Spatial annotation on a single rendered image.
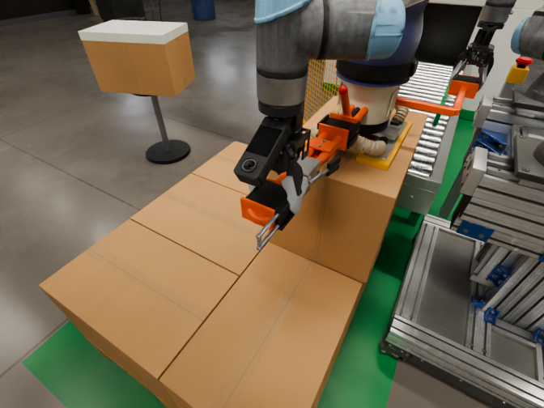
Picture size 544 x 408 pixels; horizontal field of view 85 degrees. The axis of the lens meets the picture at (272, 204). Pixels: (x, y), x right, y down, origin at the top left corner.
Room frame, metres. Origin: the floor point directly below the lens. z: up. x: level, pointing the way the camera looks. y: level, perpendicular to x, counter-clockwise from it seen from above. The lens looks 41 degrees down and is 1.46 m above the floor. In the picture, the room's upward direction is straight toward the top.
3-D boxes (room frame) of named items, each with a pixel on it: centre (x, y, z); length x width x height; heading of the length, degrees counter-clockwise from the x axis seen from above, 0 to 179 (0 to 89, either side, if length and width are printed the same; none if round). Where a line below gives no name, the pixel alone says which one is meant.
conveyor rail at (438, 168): (2.14, -1.38, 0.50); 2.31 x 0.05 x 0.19; 149
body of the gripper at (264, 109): (0.46, -0.02, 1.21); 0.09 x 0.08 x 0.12; 149
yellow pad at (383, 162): (0.90, -0.39, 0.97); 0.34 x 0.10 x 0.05; 149
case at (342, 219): (0.96, -0.31, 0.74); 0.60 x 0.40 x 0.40; 151
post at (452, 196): (1.54, -1.23, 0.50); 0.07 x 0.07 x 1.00; 59
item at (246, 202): (0.44, 0.01, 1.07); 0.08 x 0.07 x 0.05; 149
